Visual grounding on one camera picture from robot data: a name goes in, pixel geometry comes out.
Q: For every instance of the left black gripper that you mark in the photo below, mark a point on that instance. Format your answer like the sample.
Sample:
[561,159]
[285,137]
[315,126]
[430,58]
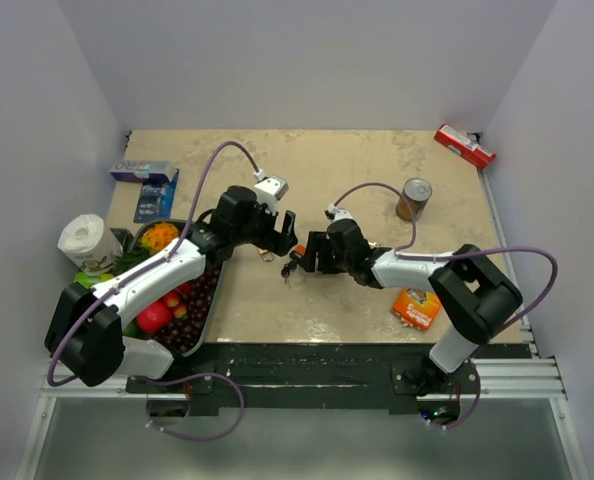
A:
[277,242]

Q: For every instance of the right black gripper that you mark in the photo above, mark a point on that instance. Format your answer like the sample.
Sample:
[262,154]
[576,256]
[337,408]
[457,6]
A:
[316,243]

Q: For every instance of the brass padlock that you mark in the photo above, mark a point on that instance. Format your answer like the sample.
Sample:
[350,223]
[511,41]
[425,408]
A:
[266,255]

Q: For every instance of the orange black padlock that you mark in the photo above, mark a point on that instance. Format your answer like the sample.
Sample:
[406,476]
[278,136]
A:
[297,253]

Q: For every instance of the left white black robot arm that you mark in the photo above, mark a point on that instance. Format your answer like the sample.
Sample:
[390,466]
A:
[86,332]

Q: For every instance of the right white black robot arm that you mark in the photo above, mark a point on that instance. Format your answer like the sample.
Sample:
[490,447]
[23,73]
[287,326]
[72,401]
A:
[477,297]

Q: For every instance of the tin can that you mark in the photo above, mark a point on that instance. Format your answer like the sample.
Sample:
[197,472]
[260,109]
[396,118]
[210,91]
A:
[417,192]

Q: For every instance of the orange blister pack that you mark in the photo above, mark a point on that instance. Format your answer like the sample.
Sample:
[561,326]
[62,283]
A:
[417,308]

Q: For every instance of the small peach fruits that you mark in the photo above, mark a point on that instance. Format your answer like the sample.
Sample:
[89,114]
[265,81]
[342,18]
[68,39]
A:
[176,300]

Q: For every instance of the orange flower pineapple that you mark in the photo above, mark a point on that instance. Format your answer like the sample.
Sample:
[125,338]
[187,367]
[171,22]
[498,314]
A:
[153,240]

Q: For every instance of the grey fruit tray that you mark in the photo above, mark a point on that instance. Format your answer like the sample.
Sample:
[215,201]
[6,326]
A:
[179,319]

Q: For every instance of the blue blister pack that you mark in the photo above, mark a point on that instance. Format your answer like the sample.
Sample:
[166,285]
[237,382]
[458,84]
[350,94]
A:
[155,201]

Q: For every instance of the purple grapes bunch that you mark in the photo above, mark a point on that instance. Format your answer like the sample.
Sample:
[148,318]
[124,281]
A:
[182,335]

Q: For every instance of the red apple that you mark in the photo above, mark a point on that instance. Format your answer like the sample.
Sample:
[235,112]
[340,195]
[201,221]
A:
[154,317]

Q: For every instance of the blue white box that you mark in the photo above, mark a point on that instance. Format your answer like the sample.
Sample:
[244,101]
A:
[143,171]

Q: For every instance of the red cardboard box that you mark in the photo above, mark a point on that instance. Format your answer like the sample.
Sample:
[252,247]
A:
[468,149]

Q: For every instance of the green lime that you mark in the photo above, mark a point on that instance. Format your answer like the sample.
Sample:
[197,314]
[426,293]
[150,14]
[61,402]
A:
[131,330]

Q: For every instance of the paper towel roll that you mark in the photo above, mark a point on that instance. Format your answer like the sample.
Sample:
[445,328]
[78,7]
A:
[90,244]

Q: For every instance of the green box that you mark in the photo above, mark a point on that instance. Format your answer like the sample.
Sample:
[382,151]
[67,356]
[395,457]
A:
[88,281]

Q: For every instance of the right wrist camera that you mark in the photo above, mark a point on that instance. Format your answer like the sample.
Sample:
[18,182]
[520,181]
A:
[334,213]

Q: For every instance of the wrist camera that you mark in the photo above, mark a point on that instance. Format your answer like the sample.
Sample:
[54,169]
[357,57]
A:
[269,190]
[334,213]

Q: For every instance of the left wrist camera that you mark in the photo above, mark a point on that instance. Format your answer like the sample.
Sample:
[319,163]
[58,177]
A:
[269,190]

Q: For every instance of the aluminium rail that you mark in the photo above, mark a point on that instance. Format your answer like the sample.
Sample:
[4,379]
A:
[499,379]

